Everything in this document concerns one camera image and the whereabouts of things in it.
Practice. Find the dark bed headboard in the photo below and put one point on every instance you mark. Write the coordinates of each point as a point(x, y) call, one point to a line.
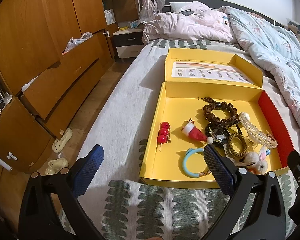
point(216, 4)

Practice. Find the small santa hat clip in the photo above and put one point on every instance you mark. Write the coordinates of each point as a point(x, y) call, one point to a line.
point(191, 131)

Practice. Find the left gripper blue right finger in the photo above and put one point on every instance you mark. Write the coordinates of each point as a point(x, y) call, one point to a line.
point(267, 217)

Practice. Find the clear hanging plastic bag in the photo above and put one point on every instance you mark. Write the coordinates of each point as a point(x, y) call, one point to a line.
point(150, 9)

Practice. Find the light blue floral quilt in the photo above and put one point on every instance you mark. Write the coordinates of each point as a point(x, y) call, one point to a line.
point(272, 48)

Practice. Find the white pillow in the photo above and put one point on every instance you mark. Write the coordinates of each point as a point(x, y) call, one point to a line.
point(179, 6)

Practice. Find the wooden wardrobe with drawers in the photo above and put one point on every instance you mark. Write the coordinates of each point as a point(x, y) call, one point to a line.
point(47, 87)

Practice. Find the yellow cardboard box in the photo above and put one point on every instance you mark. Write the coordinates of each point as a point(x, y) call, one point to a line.
point(211, 88)

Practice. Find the pink quilt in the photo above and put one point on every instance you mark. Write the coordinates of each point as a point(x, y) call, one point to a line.
point(202, 23)

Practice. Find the gold rhinestone brooch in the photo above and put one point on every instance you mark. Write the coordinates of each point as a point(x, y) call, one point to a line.
point(270, 135)

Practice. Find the white nightstand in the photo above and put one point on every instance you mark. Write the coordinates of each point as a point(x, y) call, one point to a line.
point(128, 42)

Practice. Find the red ball hair clip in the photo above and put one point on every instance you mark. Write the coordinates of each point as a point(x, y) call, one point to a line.
point(163, 135)

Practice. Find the clear plastic hair claw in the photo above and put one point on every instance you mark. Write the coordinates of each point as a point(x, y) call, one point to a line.
point(257, 136)

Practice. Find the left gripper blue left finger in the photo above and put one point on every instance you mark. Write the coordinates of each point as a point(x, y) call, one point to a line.
point(38, 218)

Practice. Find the white clog lower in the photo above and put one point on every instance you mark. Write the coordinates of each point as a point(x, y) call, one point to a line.
point(54, 166)

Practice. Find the white clog upper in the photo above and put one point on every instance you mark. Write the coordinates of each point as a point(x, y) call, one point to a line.
point(59, 144)

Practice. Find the white plastic bag in drawer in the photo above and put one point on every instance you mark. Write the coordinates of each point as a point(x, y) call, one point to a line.
point(72, 43)

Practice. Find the white clog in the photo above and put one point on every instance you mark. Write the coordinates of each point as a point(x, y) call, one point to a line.
point(59, 144)
point(54, 166)

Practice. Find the white seashell hair clip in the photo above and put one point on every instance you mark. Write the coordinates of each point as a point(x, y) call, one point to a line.
point(244, 117)

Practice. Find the light blue bangle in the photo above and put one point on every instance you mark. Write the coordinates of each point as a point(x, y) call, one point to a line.
point(193, 163)

